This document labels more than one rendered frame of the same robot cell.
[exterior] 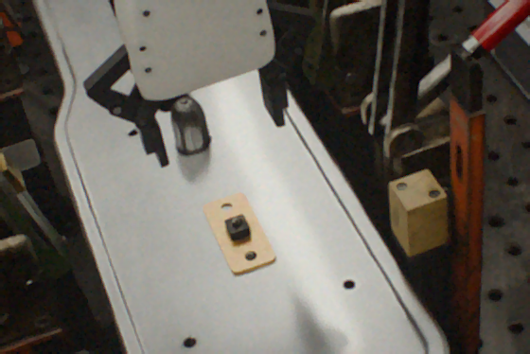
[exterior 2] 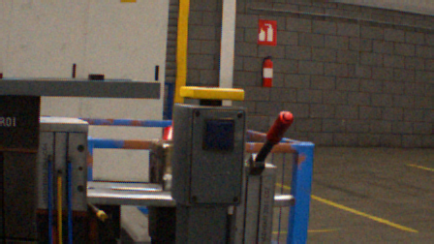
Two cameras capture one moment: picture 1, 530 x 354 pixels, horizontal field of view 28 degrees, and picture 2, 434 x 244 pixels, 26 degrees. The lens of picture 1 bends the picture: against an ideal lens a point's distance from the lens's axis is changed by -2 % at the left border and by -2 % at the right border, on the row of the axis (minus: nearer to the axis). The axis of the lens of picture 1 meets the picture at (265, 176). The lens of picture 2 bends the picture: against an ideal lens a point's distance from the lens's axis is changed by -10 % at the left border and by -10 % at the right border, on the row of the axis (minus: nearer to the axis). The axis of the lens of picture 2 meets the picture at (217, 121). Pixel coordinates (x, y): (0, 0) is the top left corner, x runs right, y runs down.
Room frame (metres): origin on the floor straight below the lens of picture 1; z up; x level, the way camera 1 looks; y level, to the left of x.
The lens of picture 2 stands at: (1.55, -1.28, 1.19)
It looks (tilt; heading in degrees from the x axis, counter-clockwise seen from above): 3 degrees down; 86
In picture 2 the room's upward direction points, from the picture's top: 3 degrees clockwise
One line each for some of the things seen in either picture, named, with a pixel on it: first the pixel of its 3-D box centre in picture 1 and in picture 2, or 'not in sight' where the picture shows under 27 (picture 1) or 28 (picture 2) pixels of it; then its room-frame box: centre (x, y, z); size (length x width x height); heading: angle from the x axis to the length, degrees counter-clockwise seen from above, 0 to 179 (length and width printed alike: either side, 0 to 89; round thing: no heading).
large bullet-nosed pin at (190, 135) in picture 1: (189, 127); not in sight; (0.74, 0.06, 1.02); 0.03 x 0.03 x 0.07
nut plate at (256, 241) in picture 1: (238, 228); not in sight; (0.61, 0.03, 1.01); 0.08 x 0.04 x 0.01; 13
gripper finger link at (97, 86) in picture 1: (135, 67); not in sight; (0.60, 0.08, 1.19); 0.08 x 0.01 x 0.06; 103
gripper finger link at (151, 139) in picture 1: (135, 127); not in sight; (0.60, 0.09, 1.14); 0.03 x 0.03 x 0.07; 13
